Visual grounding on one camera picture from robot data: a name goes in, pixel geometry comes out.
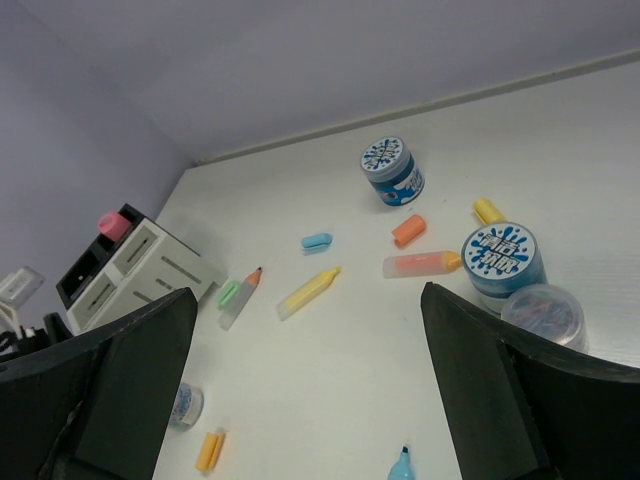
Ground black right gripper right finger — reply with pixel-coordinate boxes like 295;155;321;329
421;282;639;479

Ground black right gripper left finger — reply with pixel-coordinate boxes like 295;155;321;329
1;288;198;479

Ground clear jar of clips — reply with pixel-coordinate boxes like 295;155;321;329
501;284;589;353

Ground blue slime jar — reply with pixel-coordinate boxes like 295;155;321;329
360;136;425;207
461;222;547;314

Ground yellow highlighter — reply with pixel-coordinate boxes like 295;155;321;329
276;267;341;321

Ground amber highlighter cap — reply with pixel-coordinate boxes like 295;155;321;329
195;429;227;473

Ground blue highlighter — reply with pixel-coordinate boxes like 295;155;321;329
387;445;416;480

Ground black organizer box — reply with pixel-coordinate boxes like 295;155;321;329
56;203;145;310

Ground white slotted organizer box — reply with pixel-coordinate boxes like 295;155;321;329
65;218;227;335

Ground green highlighter cap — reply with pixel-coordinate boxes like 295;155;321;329
215;280;241;310

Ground orange tip clear highlighter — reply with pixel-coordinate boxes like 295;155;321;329
219;267;263;331

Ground yellow highlighter cap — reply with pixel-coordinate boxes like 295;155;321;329
473;197;507;225

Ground orange highlighter cap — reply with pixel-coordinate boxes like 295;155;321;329
391;214;427;249

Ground blue highlighter cap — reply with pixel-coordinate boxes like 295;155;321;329
300;232;333;254

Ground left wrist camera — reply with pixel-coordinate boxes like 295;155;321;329
1;266;45;321

